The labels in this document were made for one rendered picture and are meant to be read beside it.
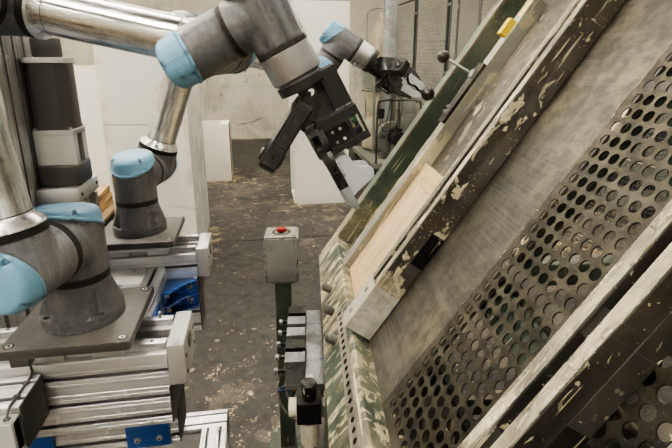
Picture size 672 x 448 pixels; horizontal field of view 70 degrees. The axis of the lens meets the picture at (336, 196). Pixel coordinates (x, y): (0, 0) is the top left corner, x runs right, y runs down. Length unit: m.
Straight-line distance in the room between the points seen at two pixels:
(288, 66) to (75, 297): 0.60
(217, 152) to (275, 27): 5.59
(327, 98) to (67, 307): 0.62
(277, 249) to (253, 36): 1.12
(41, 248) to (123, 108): 2.73
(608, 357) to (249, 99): 8.97
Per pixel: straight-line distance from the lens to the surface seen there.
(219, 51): 0.68
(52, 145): 1.23
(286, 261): 1.71
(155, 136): 1.55
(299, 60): 0.66
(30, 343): 1.05
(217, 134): 6.18
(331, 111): 0.69
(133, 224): 1.46
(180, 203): 3.63
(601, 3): 1.16
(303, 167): 5.06
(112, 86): 3.57
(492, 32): 1.73
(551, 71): 1.11
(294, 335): 1.44
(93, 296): 1.03
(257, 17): 0.66
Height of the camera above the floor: 1.53
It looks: 16 degrees down
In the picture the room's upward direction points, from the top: straight up
